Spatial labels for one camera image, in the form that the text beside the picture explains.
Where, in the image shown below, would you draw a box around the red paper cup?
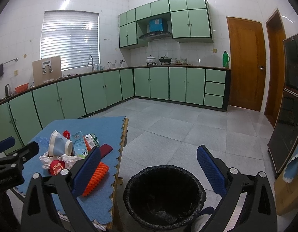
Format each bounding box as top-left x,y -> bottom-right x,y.
49,160 -> 65,175

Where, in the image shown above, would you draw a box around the chrome kitchen faucet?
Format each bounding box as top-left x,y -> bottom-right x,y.
87,55 -> 95,72

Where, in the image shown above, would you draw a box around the dark red scouring pad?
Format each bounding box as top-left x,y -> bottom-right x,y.
100,143 -> 113,159

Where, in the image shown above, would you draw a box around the green thermos bottle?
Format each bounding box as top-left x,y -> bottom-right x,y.
222,51 -> 230,69

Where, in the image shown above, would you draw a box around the dark glass display cabinet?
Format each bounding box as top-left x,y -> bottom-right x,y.
268,34 -> 298,176

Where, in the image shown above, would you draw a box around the black wok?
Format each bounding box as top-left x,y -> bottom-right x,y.
159,55 -> 172,65

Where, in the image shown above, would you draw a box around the green kitchen cabinets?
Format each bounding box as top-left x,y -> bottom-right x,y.
119,0 -> 213,49
0,66 -> 231,150

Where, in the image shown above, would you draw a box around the green white milk carton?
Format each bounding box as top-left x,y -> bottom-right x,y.
84,134 -> 100,152

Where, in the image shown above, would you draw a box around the blue white paper cup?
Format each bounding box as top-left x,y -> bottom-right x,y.
48,130 -> 73,157

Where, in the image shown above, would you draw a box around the blue milk carton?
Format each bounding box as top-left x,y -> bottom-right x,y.
70,131 -> 88,159

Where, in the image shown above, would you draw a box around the red plastic bag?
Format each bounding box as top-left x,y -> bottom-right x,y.
63,130 -> 71,139

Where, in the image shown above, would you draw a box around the green lower kitchen cabinets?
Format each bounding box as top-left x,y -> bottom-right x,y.
0,66 -> 231,150

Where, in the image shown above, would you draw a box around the white tissue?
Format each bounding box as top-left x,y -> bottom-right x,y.
39,151 -> 82,170

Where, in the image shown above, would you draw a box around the window with white blinds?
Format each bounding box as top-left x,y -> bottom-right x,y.
40,10 -> 100,71

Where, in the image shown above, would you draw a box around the brown wooden door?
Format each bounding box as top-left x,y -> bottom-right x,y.
265,10 -> 286,126
226,17 -> 266,112

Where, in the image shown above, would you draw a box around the red plastic basin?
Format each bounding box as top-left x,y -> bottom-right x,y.
15,83 -> 28,94

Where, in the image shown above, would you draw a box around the blue plastic bag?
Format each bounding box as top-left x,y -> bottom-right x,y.
32,136 -> 49,151

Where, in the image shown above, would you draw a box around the blue felt table mat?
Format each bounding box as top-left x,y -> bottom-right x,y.
14,116 -> 126,226

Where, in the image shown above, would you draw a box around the black lined trash bin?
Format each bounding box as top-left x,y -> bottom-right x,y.
123,165 -> 207,231

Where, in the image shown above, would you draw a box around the steel electric kettle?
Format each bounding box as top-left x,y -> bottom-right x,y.
4,84 -> 13,98

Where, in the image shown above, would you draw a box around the orange foam fruit net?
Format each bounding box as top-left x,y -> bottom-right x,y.
82,162 -> 109,196

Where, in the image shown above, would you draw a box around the wall towel bar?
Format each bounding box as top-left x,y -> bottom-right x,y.
2,58 -> 19,65

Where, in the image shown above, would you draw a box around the cardboard water purifier box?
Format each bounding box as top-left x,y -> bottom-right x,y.
32,56 -> 62,86

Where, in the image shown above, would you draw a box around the black range hood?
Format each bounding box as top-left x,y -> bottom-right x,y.
139,31 -> 172,41

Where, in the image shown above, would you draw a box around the white cooking pot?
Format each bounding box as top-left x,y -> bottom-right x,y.
146,55 -> 156,66

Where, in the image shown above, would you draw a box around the blue box on hood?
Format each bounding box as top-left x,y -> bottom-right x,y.
149,18 -> 167,32

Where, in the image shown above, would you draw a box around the green upper kitchen cabinets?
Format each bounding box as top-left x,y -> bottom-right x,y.
119,0 -> 213,49

